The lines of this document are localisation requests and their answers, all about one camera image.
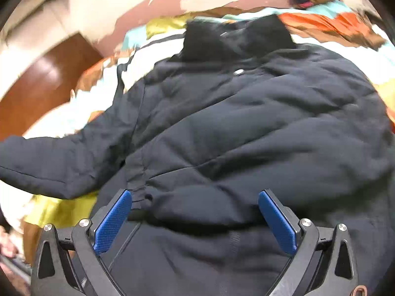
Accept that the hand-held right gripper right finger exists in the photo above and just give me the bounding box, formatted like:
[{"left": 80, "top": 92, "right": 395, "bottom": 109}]
[{"left": 258, "top": 189, "right": 359, "bottom": 296}]

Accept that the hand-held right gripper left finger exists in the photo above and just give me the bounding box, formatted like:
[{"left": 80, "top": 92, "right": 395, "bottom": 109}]
[{"left": 31, "top": 189, "right": 133, "bottom": 296}]

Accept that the navy padded jacket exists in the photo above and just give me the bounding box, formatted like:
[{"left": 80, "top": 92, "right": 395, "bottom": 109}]
[{"left": 0, "top": 14, "right": 395, "bottom": 296}]

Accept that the brown wooden bed board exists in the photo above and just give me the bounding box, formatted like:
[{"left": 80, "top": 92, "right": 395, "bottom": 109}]
[{"left": 0, "top": 32, "right": 104, "bottom": 142}]

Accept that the colourful patchwork blanket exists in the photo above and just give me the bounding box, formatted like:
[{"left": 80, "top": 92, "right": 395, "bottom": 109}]
[{"left": 0, "top": 0, "right": 395, "bottom": 232}]

